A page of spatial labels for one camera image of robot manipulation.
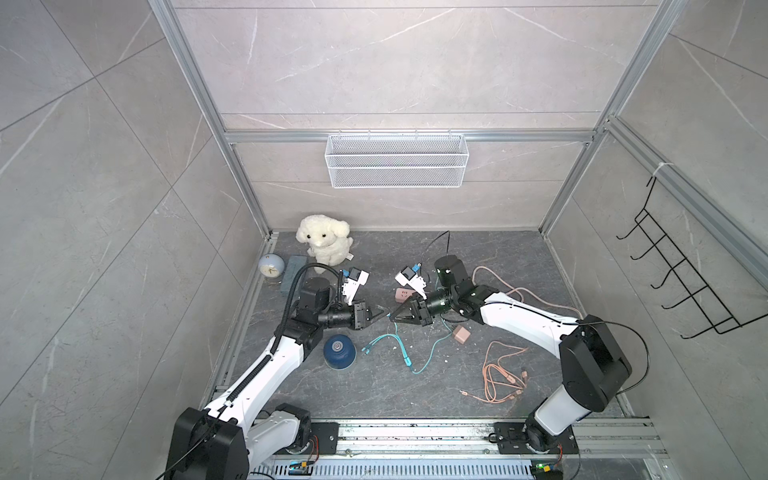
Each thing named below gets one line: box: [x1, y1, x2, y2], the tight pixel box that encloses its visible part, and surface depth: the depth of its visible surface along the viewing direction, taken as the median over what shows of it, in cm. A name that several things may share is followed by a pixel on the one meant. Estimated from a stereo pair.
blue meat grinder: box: [323, 334, 357, 371], surface depth 80 cm
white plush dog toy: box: [296, 214, 353, 274], surface depth 98 cm
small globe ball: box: [258, 253, 286, 278], surface depth 103 cm
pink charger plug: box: [452, 325, 471, 345], surface depth 92 cm
